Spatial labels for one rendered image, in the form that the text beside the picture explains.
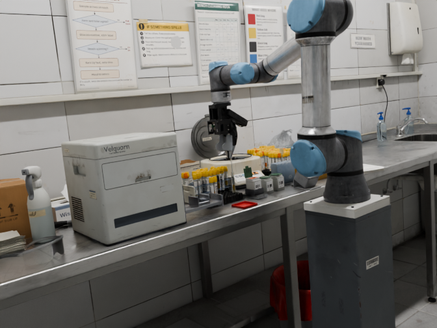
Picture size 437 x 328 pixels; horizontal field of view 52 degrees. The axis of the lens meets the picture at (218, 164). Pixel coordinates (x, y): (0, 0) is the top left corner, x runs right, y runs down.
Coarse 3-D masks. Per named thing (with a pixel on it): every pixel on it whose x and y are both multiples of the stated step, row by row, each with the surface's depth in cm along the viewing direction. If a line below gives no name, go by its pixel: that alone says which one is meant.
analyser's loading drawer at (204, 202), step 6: (192, 198) 152; (198, 198) 150; (204, 198) 155; (210, 198) 161; (216, 198) 158; (222, 198) 156; (192, 204) 153; (198, 204) 150; (204, 204) 152; (210, 204) 153; (216, 204) 155; (222, 204) 156; (186, 210) 147; (192, 210) 149
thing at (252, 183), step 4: (252, 176) 176; (248, 180) 173; (252, 180) 171; (256, 180) 171; (260, 180) 173; (248, 184) 173; (252, 184) 171; (256, 184) 171; (260, 184) 173; (248, 188) 173; (252, 188) 172; (256, 188) 172
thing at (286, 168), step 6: (276, 162) 192; (282, 162) 190; (288, 162) 190; (276, 168) 187; (282, 168) 189; (288, 168) 191; (294, 168) 193; (282, 174) 189; (288, 174) 191; (294, 174) 193; (288, 180) 191
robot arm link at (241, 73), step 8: (232, 64) 159; (240, 64) 154; (248, 64) 156; (224, 72) 159; (232, 72) 156; (240, 72) 154; (248, 72) 156; (256, 72) 161; (224, 80) 160; (232, 80) 157; (240, 80) 155; (248, 80) 156; (256, 80) 162
